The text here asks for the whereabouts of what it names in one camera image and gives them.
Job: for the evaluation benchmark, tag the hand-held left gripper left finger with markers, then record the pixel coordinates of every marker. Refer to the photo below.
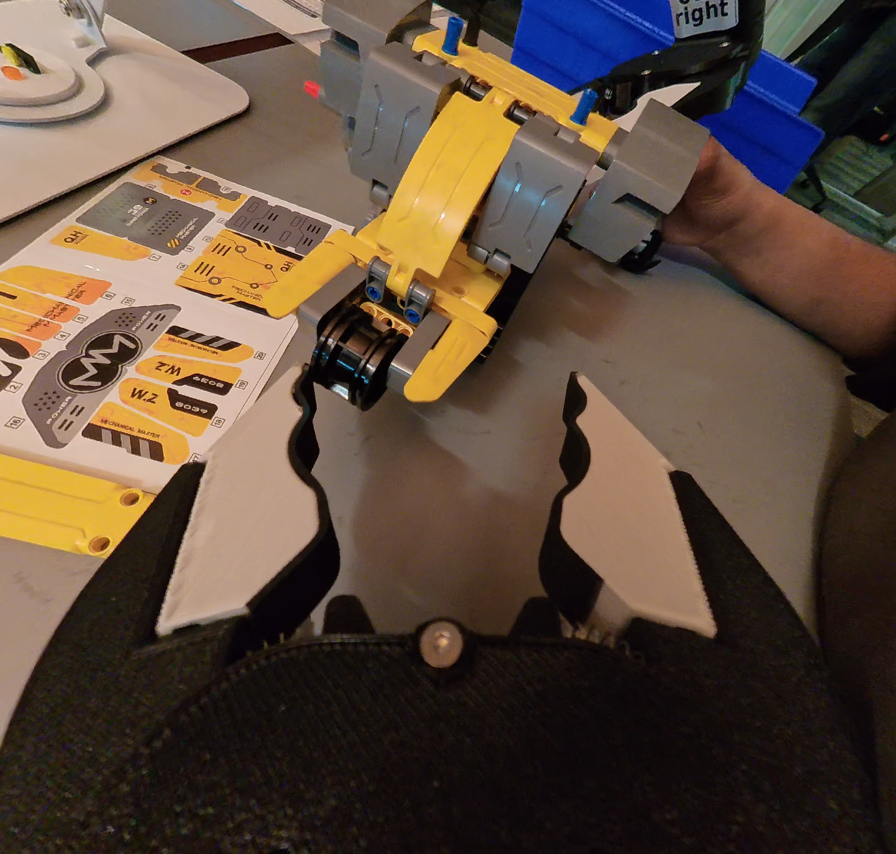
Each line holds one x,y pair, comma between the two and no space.
231,518

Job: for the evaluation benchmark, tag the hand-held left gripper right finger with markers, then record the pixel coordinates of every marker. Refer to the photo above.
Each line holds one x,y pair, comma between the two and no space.
630,518

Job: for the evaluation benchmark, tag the yellow plastic toy plate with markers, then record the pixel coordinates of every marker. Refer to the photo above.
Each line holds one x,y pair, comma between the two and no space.
49,504

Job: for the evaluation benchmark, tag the yellow grey toy brick vehicle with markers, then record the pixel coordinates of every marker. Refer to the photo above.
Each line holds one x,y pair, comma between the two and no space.
434,195

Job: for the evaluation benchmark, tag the person's right forearm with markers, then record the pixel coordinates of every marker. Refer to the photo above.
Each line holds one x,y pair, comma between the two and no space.
805,273

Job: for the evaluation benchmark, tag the person's right hand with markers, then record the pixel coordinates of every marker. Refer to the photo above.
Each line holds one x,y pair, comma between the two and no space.
703,202

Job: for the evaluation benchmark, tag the blue storage bin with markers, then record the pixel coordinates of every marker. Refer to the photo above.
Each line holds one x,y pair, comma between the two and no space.
763,118

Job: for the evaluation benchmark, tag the yellow grey sticker sheet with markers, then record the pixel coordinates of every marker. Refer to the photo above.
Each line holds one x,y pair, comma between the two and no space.
140,294

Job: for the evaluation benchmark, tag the person's dark brown shirt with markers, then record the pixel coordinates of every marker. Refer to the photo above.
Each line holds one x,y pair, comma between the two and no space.
868,588

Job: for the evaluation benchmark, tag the small yellow black clip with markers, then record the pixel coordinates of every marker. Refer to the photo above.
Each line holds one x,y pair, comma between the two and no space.
17,57

